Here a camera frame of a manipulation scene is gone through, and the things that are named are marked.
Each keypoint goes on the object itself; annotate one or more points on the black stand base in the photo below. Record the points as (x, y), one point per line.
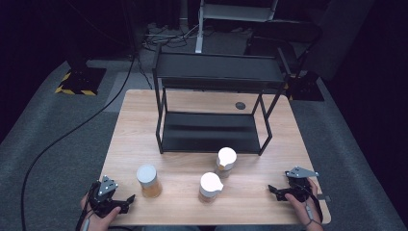
(306, 88)

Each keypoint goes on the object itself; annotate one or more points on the black metal two-tier shelf rack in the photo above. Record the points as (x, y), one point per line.
(208, 69)

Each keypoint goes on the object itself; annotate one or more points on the grey table edge clip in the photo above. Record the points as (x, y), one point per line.
(324, 198)

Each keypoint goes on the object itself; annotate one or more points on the white metal stand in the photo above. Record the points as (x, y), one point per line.
(237, 12)

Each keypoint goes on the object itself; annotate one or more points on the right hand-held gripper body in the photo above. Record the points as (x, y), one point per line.
(300, 173)

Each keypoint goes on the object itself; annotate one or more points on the grey lid spice jar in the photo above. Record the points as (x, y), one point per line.
(147, 174)

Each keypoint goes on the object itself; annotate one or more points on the black stand with striped base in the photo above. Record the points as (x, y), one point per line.
(84, 80)

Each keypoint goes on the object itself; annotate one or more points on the person's left hand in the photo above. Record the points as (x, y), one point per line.
(96, 224)

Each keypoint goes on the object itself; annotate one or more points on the dark round table grommet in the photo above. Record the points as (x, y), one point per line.
(240, 105)

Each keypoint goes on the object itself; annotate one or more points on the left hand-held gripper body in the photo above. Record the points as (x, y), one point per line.
(107, 185)

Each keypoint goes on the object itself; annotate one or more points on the grey cloth panel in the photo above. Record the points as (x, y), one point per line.
(336, 35)

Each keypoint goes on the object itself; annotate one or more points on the spouted white lid spice jar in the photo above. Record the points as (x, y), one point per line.
(226, 157)
(210, 183)

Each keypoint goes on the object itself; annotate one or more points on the person's right hand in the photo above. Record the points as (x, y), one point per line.
(309, 215)

